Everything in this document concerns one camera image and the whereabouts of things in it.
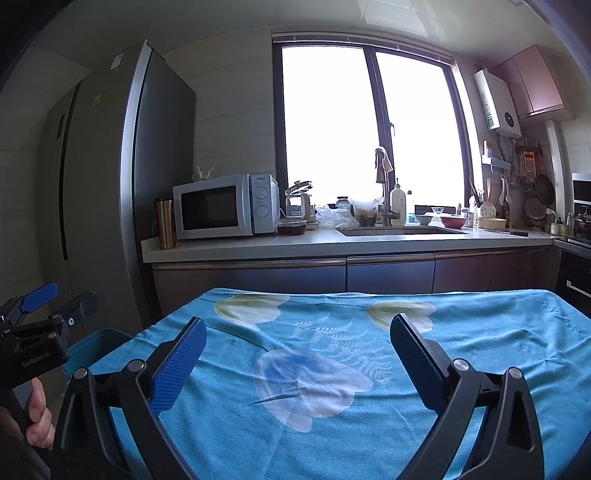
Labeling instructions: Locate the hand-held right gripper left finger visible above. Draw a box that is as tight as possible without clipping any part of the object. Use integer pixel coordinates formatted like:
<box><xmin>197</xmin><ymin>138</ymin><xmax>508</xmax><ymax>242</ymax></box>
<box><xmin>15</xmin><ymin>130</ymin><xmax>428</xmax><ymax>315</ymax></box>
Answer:
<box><xmin>51</xmin><ymin>316</ymin><xmax>208</xmax><ymax>480</ymax></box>

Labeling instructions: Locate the black stove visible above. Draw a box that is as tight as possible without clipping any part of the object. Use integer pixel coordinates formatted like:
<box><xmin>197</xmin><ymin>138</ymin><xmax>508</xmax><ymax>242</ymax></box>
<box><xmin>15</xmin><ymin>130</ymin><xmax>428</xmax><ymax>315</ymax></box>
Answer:
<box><xmin>551</xmin><ymin>237</ymin><xmax>591</xmax><ymax>319</ymax></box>

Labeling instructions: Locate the copper travel tumbler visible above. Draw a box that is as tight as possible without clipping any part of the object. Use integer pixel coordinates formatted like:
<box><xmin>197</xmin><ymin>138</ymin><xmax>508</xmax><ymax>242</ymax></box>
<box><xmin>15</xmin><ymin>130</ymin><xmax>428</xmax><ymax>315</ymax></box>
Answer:
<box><xmin>154</xmin><ymin>196</ymin><xmax>177</xmax><ymax>250</ymax></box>

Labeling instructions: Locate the white vertical pipe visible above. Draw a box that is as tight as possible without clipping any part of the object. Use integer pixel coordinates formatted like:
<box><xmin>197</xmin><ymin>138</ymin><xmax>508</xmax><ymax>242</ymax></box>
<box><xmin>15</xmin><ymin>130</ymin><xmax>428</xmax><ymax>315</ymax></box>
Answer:
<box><xmin>545</xmin><ymin>120</ymin><xmax>568</xmax><ymax>223</ymax></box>

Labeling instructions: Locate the blue plastic bin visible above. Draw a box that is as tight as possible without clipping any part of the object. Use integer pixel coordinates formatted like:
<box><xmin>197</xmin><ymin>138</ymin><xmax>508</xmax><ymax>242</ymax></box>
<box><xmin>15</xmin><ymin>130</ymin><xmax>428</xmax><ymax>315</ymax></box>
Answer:
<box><xmin>65</xmin><ymin>327</ymin><xmax>136</xmax><ymax>398</ymax></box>

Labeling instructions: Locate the grey refrigerator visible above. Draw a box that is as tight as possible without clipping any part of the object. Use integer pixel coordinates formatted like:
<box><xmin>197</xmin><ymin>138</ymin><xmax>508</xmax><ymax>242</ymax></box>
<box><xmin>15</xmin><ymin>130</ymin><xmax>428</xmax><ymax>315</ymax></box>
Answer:
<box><xmin>34</xmin><ymin>39</ymin><xmax>197</xmax><ymax>333</ymax></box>

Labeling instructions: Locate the white pump soap bottle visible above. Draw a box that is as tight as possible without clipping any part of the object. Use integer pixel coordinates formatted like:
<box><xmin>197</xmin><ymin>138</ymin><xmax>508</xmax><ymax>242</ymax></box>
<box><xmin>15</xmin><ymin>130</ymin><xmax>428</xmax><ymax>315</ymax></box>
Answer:
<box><xmin>390</xmin><ymin>178</ymin><xmax>408</xmax><ymax>227</ymax></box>

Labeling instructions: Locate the utensil holder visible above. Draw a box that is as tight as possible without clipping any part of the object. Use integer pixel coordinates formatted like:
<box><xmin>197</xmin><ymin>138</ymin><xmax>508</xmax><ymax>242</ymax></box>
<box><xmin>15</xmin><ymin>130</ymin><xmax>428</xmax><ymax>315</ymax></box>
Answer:
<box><xmin>468</xmin><ymin>178</ymin><xmax>485</xmax><ymax>223</ymax></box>

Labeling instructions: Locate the hanging frying pan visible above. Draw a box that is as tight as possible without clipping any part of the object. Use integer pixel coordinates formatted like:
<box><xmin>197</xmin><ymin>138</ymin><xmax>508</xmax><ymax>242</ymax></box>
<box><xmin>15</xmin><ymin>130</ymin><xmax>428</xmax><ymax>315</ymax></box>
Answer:
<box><xmin>534</xmin><ymin>173</ymin><xmax>556</xmax><ymax>206</ymax></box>

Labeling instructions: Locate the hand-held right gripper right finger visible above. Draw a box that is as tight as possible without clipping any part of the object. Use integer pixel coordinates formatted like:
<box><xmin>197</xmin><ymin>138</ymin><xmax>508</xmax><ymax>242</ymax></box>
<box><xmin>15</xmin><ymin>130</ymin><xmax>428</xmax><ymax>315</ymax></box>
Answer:
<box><xmin>389</xmin><ymin>313</ymin><xmax>546</xmax><ymax>480</ymax></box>

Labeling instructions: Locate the blue floral tablecloth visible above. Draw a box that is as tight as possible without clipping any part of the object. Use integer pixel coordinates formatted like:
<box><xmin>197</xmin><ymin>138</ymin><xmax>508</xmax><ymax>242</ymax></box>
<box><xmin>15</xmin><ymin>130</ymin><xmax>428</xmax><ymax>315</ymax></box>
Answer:
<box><xmin>88</xmin><ymin>288</ymin><xmax>591</xmax><ymax>480</ymax></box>

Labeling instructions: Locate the white microwave oven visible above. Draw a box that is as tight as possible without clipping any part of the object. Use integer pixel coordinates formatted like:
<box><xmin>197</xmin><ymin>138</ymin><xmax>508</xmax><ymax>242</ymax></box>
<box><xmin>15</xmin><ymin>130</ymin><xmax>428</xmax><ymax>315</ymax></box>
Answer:
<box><xmin>173</xmin><ymin>173</ymin><xmax>280</xmax><ymax>241</ymax></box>

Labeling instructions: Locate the glass jug with lid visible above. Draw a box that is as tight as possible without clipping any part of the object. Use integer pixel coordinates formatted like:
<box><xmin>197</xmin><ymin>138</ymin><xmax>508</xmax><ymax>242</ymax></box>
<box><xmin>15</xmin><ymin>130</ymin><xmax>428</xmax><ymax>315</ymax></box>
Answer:
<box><xmin>285</xmin><ymin>180</ymin><xmax>315</xmax><ymax>220</ymax></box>

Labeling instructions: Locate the person's left hand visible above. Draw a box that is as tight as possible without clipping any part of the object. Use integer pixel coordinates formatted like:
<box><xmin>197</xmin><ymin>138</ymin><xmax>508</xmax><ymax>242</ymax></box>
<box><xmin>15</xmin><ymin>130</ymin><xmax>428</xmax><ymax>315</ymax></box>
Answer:
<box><xmin>25</xmin><ymin>378</ymin><xmax>57</xmax><ymax>447</ymax></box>

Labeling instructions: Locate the white water heater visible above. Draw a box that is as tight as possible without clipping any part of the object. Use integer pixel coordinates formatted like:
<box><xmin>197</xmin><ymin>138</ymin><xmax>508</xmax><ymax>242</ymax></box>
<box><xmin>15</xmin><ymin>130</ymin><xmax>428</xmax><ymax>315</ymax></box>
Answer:
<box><xmin>473</xmin><ymin>69</ymin><xmax>522</xmax><ymax>138</ymax></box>

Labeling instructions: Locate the steel sink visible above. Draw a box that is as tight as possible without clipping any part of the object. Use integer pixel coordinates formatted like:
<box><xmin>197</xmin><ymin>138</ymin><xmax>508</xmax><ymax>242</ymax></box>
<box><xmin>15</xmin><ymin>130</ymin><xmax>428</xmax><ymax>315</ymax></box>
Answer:
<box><xmin>336</xmin><ymin>224</ymin><xmax>469</xmax><ymax>238</ymax></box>

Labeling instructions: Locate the dark red lidded container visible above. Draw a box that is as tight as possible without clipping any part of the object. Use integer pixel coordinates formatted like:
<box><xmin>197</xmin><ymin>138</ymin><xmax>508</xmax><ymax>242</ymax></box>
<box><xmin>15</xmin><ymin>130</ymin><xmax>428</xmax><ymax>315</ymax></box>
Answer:
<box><xmin>276</xmin><ymin>218</ymin><xmax>308</xmax><ymax>236</ymax></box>

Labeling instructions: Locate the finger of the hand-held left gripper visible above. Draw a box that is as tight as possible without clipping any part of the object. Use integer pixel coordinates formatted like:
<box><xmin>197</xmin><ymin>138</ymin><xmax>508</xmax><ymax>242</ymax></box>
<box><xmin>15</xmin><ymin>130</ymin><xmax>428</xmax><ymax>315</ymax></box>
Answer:
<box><xmin>0</xmin><ymin>282</ymin><xmax>60</xmax><ymax>326</ymax></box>
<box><xmin>46</xmin><ymin>290</ymin><xmax>100</xmax><ymax>334</ymax></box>

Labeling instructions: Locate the glass jar with dark contents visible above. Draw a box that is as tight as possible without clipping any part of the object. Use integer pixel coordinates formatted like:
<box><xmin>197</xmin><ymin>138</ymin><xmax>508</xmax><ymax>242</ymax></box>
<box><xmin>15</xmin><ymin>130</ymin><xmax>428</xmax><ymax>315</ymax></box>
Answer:
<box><xmin>351</xmin><ymin>198</ymin><xmax>384</xmax><ymax>227</ymax></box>

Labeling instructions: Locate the pink wall cabinet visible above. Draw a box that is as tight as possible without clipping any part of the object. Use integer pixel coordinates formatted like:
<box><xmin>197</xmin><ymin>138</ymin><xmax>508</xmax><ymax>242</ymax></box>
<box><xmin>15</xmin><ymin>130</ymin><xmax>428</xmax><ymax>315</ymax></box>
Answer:
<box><xmin>492</xmin><ymin>45</ymin><xmax>565</xmax><ymax>120</ymax></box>

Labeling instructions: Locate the grey wall rack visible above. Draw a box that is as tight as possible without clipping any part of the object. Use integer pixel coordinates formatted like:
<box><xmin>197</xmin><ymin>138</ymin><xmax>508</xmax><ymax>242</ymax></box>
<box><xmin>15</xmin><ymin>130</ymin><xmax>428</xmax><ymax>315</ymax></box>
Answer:
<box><xmin>481</xmin><ymin>150</ymin><xmax>512</xmax><ymax>173</ymax></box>

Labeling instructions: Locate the clear plastic bag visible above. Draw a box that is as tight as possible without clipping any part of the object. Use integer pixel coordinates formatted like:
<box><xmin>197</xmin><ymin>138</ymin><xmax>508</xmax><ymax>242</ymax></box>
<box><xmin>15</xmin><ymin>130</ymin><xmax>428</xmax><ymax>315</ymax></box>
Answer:
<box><xmin>316</xmin><ymin>203</ymin><xmax>358</xmax><ymax>230</ymax></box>

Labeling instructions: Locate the dark framed window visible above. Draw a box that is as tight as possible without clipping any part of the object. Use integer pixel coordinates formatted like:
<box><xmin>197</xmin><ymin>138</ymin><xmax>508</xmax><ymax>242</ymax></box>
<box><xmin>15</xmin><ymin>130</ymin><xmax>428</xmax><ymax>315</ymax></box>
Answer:
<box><xmin>272</xmin><ymin>34</ymin><xmax>472</xmax><ymax>209</ymax></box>

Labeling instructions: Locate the steel kitchen faucet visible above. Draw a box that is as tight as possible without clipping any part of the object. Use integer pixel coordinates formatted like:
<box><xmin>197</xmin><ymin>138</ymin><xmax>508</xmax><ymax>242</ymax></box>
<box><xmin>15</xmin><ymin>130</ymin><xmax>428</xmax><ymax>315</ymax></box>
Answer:
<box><xmin>375</xmin><ymin>147</ymin><xmax>399</xmax><ymax>227</ymax></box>

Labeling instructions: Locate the kitchen base cabinet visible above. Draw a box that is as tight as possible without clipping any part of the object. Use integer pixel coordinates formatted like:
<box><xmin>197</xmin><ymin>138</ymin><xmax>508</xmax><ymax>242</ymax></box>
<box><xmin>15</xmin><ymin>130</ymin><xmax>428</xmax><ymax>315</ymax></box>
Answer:
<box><xmin>151</xmin><ymin>249</ymin><xmax>557</xmax><ymax>315</ymax></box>

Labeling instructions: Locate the white slotted spatula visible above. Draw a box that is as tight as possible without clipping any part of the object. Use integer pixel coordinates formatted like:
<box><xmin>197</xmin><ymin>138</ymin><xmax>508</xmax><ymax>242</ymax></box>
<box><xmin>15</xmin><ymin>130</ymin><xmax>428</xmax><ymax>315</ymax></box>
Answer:
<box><xmin>480</xmin><ymin>182</ymin><xmax>498</xmax><ymax>219</ymax></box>

